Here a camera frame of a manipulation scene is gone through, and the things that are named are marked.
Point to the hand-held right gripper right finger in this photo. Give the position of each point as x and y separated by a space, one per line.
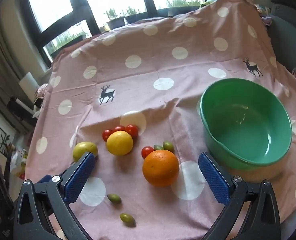
214 177

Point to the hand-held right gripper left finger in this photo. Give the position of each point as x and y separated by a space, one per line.
79 177

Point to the green olive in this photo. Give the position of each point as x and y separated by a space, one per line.
168 145
127 219
158 146
114 198

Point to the red cherry tomato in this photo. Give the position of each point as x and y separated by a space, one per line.
119 128
132 130
146 152
106 135

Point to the yellow lemon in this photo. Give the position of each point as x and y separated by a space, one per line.
119 143

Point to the green bowl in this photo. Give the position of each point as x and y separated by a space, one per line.
238 130

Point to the orange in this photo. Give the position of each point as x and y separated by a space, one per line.
160 168

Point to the pink white cloth bundle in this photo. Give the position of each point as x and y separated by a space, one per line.
40 97

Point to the black shelf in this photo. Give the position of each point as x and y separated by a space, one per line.
19 110

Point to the pink polka dot tablecloth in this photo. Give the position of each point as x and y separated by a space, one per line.
163 55

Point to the potted green plant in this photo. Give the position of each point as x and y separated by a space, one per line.
135 17
67 40
185 7
115 21

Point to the grey sofa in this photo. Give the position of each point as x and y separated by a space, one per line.
288 30

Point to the pile of clothes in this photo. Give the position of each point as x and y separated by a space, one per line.
264 15

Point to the black framed window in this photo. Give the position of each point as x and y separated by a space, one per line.
82 2

